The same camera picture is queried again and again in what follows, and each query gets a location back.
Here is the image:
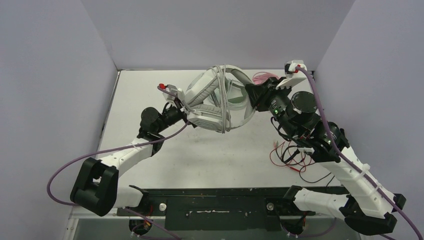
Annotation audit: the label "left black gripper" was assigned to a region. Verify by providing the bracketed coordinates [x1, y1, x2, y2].
[155, 92, 212, 134]

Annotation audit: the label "pink cat-ear headphones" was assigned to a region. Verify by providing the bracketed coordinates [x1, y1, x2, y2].
[252, 71, 280, 85]

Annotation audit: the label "mint green headphones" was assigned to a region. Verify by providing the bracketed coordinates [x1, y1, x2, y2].
[208, 82, 248, 111]

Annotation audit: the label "white gaming headset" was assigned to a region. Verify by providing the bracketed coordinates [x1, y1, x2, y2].
[176, 64, 256, 134]

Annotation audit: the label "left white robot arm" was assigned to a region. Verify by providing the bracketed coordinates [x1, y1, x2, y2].
[70, 105, 189, 217]

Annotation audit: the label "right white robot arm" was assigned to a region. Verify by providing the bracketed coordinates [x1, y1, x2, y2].
[245, 77, 406, 236]

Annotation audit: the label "red and black headphones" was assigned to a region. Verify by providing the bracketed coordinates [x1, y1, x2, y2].
[268, 140, 336, 188]

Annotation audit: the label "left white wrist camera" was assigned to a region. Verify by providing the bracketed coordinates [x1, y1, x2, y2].
[157, 83, 186, 109]

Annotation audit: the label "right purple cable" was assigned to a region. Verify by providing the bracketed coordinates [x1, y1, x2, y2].
[294, 66, 423, 240]

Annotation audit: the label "purple cable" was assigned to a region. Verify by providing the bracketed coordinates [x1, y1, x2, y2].
[294, 66, 423, 240]
[46, 84, 193, 240]

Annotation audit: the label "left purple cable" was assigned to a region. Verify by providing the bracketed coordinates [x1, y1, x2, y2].
[46, 84, 193, 240]

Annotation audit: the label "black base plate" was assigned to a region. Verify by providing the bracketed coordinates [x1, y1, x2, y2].
[84, 187, 350, 233]

